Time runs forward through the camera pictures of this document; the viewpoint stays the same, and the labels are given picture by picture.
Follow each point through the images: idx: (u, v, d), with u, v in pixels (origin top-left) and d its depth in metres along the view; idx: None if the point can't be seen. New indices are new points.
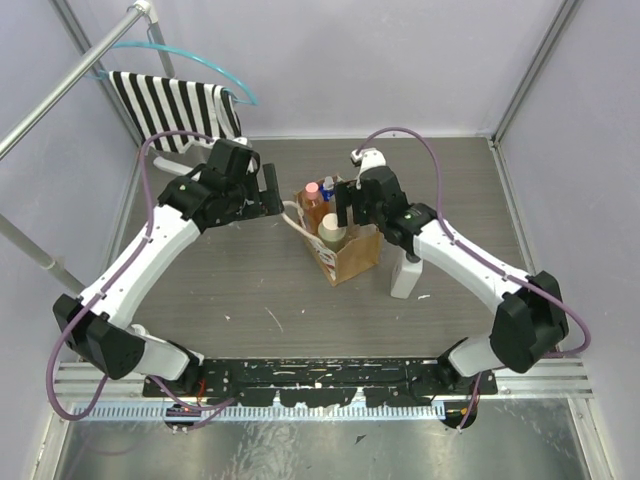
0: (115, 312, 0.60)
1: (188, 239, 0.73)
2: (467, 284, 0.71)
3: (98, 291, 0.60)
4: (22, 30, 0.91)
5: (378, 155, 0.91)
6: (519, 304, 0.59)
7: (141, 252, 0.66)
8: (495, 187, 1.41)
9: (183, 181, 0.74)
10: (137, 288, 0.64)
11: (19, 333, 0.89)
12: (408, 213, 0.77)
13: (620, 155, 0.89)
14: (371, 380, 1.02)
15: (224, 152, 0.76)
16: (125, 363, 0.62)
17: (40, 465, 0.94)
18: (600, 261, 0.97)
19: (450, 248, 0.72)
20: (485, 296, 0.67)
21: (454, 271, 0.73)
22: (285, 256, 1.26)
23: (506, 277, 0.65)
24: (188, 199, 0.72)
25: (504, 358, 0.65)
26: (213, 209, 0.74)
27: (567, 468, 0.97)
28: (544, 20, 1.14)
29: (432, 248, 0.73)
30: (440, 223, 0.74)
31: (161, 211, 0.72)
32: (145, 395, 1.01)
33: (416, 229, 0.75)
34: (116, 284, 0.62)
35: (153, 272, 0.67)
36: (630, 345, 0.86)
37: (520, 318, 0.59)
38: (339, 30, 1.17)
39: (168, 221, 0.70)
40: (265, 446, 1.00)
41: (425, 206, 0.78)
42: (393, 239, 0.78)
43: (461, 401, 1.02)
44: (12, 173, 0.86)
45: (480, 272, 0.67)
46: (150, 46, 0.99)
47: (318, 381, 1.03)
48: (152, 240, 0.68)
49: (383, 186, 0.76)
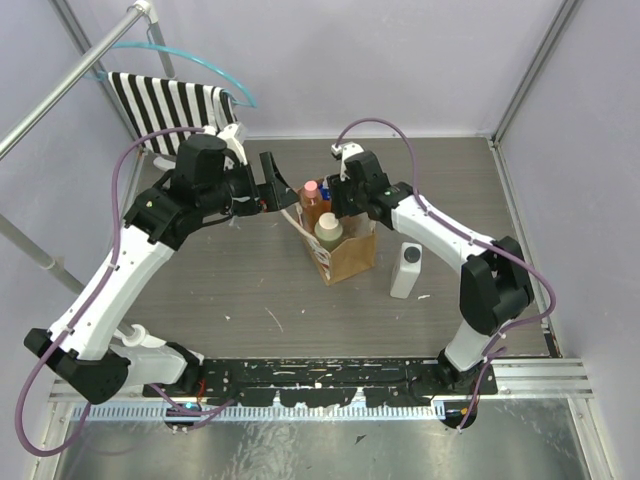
0: (84, 348, 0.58)
1: (161, 260, 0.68)
2: (439, 254, 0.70)
3: (65, 328, 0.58)
4: (22, 30, 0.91)
5: (356, 148, 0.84)
6: (480, 264, 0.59)
7: (108, 281, 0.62)
8: (496, 187, 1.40)
9: (150, 195, 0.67)
10: (108, 318, 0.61)
11: (19, 332, 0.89)
12: (387, 189, 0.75)
13: (620, 154, 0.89)
14: (371, 380, 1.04)
15: (187, 158, 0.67)
16: (106, 388, 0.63)
17: (39, 465, 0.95)
18: (599, 260, 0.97)
19: (423, 219, 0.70)
20: (454, 261, 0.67)
21: (427, 241, 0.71)
22: (284, 256, 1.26)
23: (471, 241, 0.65)
24: (155, 216, 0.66)
25: (473, 323, 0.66)
26: (185, 223, 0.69)
27: (567, 468, 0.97)
28: (544, 20, 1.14)
29: (407, 220, 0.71)
30: (416, 197, 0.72)
31: (129, 233, 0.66)
32: (145, 395, 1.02)
33: (394, 202, 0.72)
34: (83, 319, 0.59)
35: (124, 299, 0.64)
36: (630, 345, 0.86)
37: (483, 278, 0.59)
38: (340, 31, 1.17)
39: (135, 244, 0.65)
40: (265, 446, 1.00)
41: (405, 184, 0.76)
42: (373, 215, 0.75)
43: (461, 401, 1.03)
44: (12, 173, 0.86)
45: (448, 238, 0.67)
46: (150, 46, 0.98)
47: (318, 381, 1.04)
48: (119, 267, 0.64)
49: (365, 166, 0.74)
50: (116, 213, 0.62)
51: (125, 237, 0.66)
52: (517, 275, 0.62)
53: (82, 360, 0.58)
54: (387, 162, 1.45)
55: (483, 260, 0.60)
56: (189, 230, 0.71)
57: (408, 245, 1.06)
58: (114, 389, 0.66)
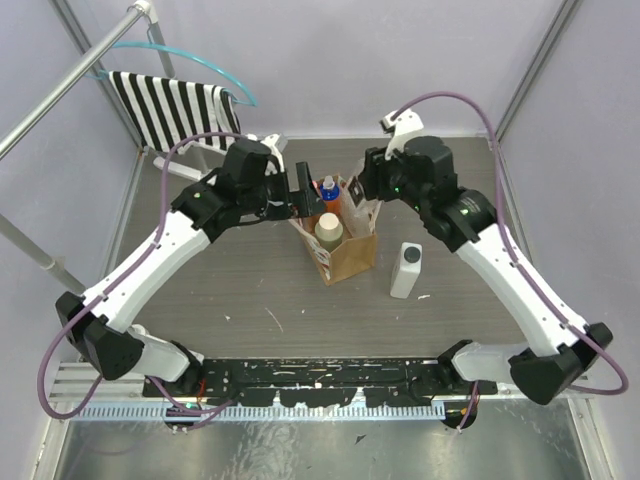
0: (114, 316, 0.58)
1: (198, 248, 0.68)
2: (513, 312, 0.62)
3: (100, 293, 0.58)
4: (21, 30, 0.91)
5: (413, 117, 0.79)
6: (571, 360, 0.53)
7: (147, 258, 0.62)
8: (496, 187, 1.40)
9: (197, 188, 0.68)
10: (141, 292, 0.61)
11: (18, 333, 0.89)
12: (463, 205, 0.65)
13: (620, 155, 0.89)
14: (371, 380, 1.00)
15: (236, 159, 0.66)
16: (120, 365, 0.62)
17: (39, 465, 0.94)
18: (600, 261, 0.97)
19: (507, 270, 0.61)
20: (530, 333, 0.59)
21: (500, 292, 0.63)
22: (284, 256, 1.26)
23: (565, 326, 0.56)
24: (200, 208, 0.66)
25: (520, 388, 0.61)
26: (226, 218, 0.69)
27: (567, 468, 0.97)
28: (544, 21, 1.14)
29: (488, 263, 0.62)
30: (503, 232, 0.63)
31: (174, 217, 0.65)
32: (144, 395, 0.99)
33: (473, 233, 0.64)
34: (119, 288, 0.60)
35: (158, 278, 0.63)
36: (630, 346, 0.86)
37: (568, 377, 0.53)
38: (339, 31, 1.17)
39: (178, 228, 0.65)
40: (265, 446, 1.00)
41: (485, 200, 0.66)
42: (438, 232, 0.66)
43: (461, 401, 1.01)
44: (13, 174, 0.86)
45: (537, 312, 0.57)
46: (150, 46, 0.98)
47: (318, 381, 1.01)
48: (160, 246, 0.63)
49: (436, 165, 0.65)
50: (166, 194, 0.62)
51: (170, 220, 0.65)
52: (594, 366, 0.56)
53: (109, 327, 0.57)
54: None
55: (573, 355, 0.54)
56: (231, 224, 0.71)
57: (408, 245, 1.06)
58: (127, 368, 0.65)
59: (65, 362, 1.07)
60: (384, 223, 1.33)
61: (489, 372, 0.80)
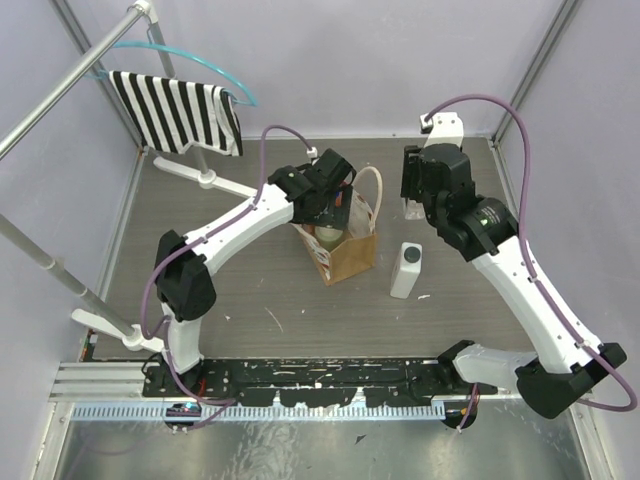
0: (210, 257, 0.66)
1: (280, 220, 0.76)
2: (526, 326, 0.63)
3: (202, 236, 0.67)
4: (22, 30, 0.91)
5: (455, 124, 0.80)
6: (585, 380, 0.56)
7: (245, 216, 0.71)
8: (496, 187, 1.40)
9: (290, 171, 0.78)
10: (234, 244, 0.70)
11: (18, 332, 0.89)
12: (483, 216, 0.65)
13: (620, 155, 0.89)
14: (371, 380, 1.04)
15: (331, 161, 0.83)
16: (199, 308, 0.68)
17: (39, 465, 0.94)
18: (600, 261, 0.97)
19: (525, 286, 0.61)
20: (543, 348, 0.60)
21: (514, 305, 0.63)
22: (284, 256, 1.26)
23: (579, 345, 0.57)
24: (295, 183, 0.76)
25: (529, 399, 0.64)
26: (310, 201, 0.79)
27: (568, 468, 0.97)
28: (544, 21, 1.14)
29: (505, 278, 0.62)
30: (522, 245, 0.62)
31: (270, 187, 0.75)
32: (145, 395, 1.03)
33: (492, 245, 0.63)
34: (218, 235, 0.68)
35: (247, 237, 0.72)
36: (631, 345, 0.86)
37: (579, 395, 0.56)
38: (339, 30, 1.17)
39: (275, 197, 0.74)
40: (265, 446, 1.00)
41: (504, 211, 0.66)
42: (457, 242, 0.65)
43: (461, 401, 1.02)
44: (12, 173, 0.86)
45: (552, 330, 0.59)
46: (150, 46, 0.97)
47: (318, 381, 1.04)
48: (256, 208, 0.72)
49: (453, 173, 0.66)
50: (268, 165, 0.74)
51: (268, 191, 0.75)
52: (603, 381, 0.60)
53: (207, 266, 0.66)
54: (386, 162, 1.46)
55: (585, 374, 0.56)
56: (309, 210, 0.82)
57: (408, 245, 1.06)
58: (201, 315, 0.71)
59: (65, 361, 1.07)
60: (383, 223, 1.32)
61: (489, 377, 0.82)
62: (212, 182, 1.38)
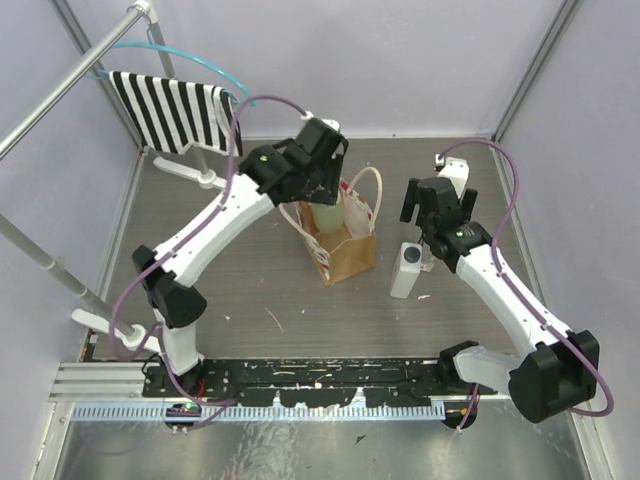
0: (181, 272, 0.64)
1: (259, 213, 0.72)
2: (502, 321, 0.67)
3: (170, 250, 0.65)
4: (22, 30, 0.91)
5: (462, 169, 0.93)
6: (550, 357, 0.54)
7: (213, 219, 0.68)
8: (495, 187, 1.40)
9: (265, 150, 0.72)
10: (206, 252, 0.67)
11: (18, 332, 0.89)
12: (459, 229, 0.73)
13: (619, 155, 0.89)
14: (371, 380, 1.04)
15: (313, 133, 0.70)
16: (186, 317, 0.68)
17: (39, 465, 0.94)
18: (599, 260, 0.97)
19: (493, 279, 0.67)
20: (516, 337, 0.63)
21: (490, 303, 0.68)
22: (284, 256, 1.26)
23: (545, 326, 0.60)
24: (267, 171, 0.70)
25: (519, 404, 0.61)
26: (290, 185, 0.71)
27: (568, 468, 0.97)
28: (544, 21, 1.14)
29: (476, 274, 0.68)
30: (492, 250, 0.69)
31: (240, 179, 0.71)
32: (145, 395, 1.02)
33: (465, 249, 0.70)
34: (187, 246, 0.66)
35: (221, 240, 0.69)
36: (630, 345, 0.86)
37: (547, 373, 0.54)
38: (339, 30, 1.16)
39: (243, 190, 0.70)
40: (265, 446, 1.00)
41: (480, 226, 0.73)
42: (438, 252, 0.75)
43: (461, 401, 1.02)
44: (12, 173, 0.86)
45: (519, 314, 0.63)
46: (150, 46, 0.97)
47: (318, 381, 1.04)
48: (225, 208, 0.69)
49: (439, 197, 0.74)
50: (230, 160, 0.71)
51: (237, 182, 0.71)
52: (584, 377, 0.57)
53: (177, 282, 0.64)
54: (386, 162, 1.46)
55: (552, 353, 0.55)
56: (293, 194, 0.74)
57: (408, 245, 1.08)
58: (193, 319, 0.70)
59: (65, 362, 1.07)
60: (384, 223, 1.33)
61: (485, 377, 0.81)
62: (212, 182, 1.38)
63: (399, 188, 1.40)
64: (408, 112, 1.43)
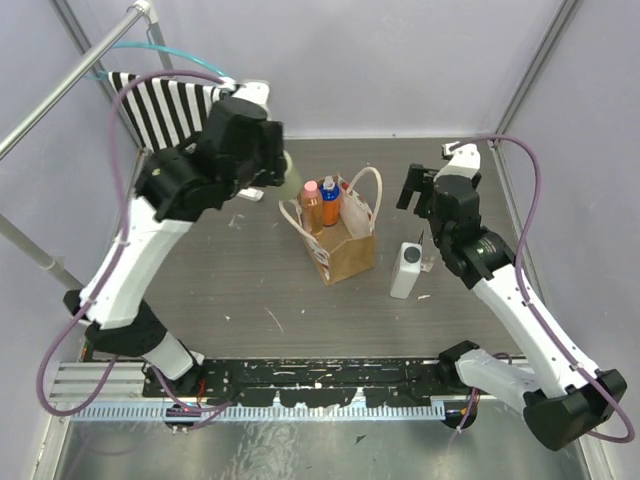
0: (105, 321, 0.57)
1: (178, 231, 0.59)
2: (526, 353, 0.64)
3: (87, 299, 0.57)
4: (21, 30, 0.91)
5: (473, 157, 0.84)
6: (580, 402, 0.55)
7: (121, 257, 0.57)
8: (495, 187, 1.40)
9: (162, 160, 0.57)
10: (128, 292, 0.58)
11: (18, 332, 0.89)
12: (479, 245, 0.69)
13: (620, 155, 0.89)
14: (371, 380, 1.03)
15: (219, 124, 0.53)
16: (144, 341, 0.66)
17: (39, 465, 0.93)
18: (599, 261, 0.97)
19: (519, 310, 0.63)
20: (541, 372, 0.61)
21: (513, 331, 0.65)
22: (284, 256, 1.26)
23: (574, 368, 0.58)
24: (163, 187, 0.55)
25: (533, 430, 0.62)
26: (198, 196, 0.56)
27: (568, 468, 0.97)
28: (545, 20, 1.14)
29: (500, 300, 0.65)
30: (516, 271, 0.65)
31: (139, 203, 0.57)
32: (145, 395, 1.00)
33: (487, 271, 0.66)
34: (103, 292, 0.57)
35: (142, 272, 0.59)
36: (631, 345, 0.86)
37: (577, 417, 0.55)
38: (339, 30, 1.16)
39: (142, 218, 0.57)
40: (265, 446, 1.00)
41: (501, 241, 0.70)
42: (454, 268, 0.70)
43: (461, 401, 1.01)
44: (12, 173, 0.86)
45: (547, 352, 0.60)
46: (150, 46, 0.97)
47: (318, 381, 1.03)
48: (129, 243, 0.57)
49: (462, 209, 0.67)
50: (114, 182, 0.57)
51: (135, 209, 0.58)
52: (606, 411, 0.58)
53: (105, 330, 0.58)
54: (385, 162, 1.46)
55: (582, 397, 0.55)
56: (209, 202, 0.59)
57: (408, 245, 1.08)
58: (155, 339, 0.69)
59: (65, 362, 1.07)
60: (384, 223, 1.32)
61: (489, 388, 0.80)
62: None
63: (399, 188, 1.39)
64: (408, 112, 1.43)
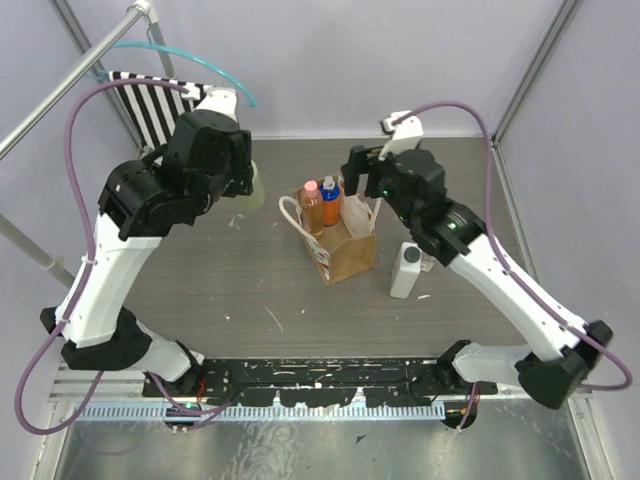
0: (79, 340, 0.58)
1: (146, 248, 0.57)
2: (514, 321, 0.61)
3: (62, 319, 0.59)
4: (21, 30, 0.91)
5: (416, 123, 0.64)
6: (576, 361, 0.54)
7: (89, 278, 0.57)
8: (496, 187, 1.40)
9: (125, 174, 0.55)
10: (100, 312, 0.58)
11: (19, 332, 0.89)
12: (450, 220, 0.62)
13: (620, 155, 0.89)
14: (371, 380, 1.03)
15: (186, 135, 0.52)
16: (127, 354, 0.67)
17: (40, 465, 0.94)
18: (599, 261, 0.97)
19: (502, 279, 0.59)
20: (534, 338, 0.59)
21: (498, 302, 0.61)
22: (285, 256, 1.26)
23: (565, 327, 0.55)
24: (127, 202, 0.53)
25: (532, 392, 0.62)
26: (165, 211, 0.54)
27: (568, 468, 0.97)
28: (545, 20, 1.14)
29: (482, 275, 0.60)
30: (491, 241, 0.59)
31: (104, 220, 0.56)
32: (145, 395, 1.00)
33: (462, 245, 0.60)
34: (76, 311, 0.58)
35: (114, 292, 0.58)
36: (630, 345, 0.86)
37: (574, 377, 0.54)
38: (340, 30, 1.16)
39: (108, 236, 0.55)
40: (265, 446, 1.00)
41: (469, 212, 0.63)
42: (427, 248, 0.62)
43: (461, 401, 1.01)
44: (12, 174, 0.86)
45: (535, 316, 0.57)
46: (150, 46, 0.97)
47: (318, 381, 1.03)
48: (97, 263, 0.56)
49: (430, 185, 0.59)
50: (79, 197, 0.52)
51: (101, 226, 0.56)
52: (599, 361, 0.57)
53: (82, 348, 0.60)
54: None
55: (577, 356, 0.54)
56: (178, 218, 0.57)
57: (408, 245, 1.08)
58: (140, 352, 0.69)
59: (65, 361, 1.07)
60: (384, 223, 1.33)
61: (488, 375, 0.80)
62: None
63: None
64: (408, 111, 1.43)
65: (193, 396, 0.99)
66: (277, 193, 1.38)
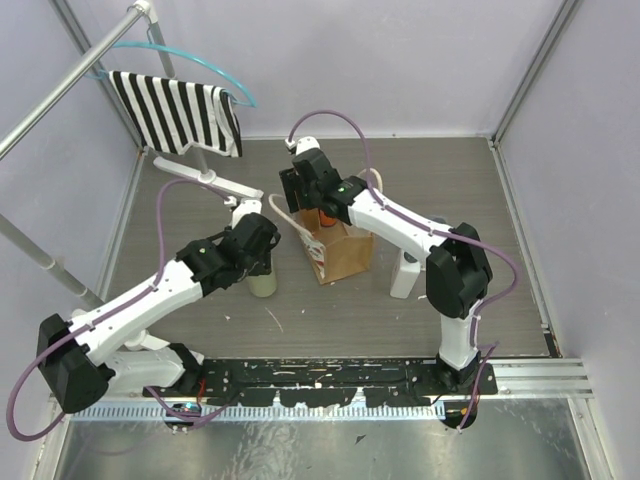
0: (95, 347, 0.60)
1: (190, 301, 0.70)
2: (405, 249, 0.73)
3: (88, 323, 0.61)
4: (21, 30, 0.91)
5: (311, 140, 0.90)
6: (444, 255, 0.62)
7: (142, 298, 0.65)
8: (495, 187, 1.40)
9: (202, 244, 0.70)
10: (127, 330, 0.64)
11: (19, 331, 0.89)
12: (341, 186, 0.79)
13: (619, 155, 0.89)
14: (371, 380, 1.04)
15: (250, 226, 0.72)
16: (83, 399, 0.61)
17: (40, 465, 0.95)
18: (598, 261, 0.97)
19: (380, 214, 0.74)
20: (417, 254, 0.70)
21: (389, 237, 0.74)
22: (284, 256, 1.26)
23: (431, 232, 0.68)
24: (202, 264, 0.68)
25: (441, 309, 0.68)
26: (224, 278, 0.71)
27: (568, 468, 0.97)
28: (544, 20, 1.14)
29: (365, 215, 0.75)
30: (370, 192, 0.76)
31: (175, 266, 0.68)
32: (145, 395, 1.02)
33: (350, 199, 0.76)
34: (107, 322, 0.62)
35: (148, 318, 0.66)
36: (630, 345, 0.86)
37: (446, 268, 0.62)
38: (340, 30, 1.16)
39: (178, 276, 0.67)
40: (265, 446, 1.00)
41: (357, 179, 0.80)
42: (330, 214, 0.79)
43: (461, 401, 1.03)
44: (12, 173, 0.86)
45: (409, 232, 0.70)
46: (150, 46, 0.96)
47: (318, 381, 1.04)
48: (157, 289, 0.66)
49: (314, 165, 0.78)
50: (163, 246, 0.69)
51: (171, 268, 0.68)
52: (478, 260, 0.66)
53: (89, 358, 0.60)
54: (386, 162, 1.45)
55: (445, 250, 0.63)
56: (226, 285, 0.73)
57: None
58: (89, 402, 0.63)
59: None
60: None
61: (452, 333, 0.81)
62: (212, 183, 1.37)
63: (400, 188, 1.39)
64: (408, 112, 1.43)
65: (193, 396, 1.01)
66: (278, 193, 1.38)
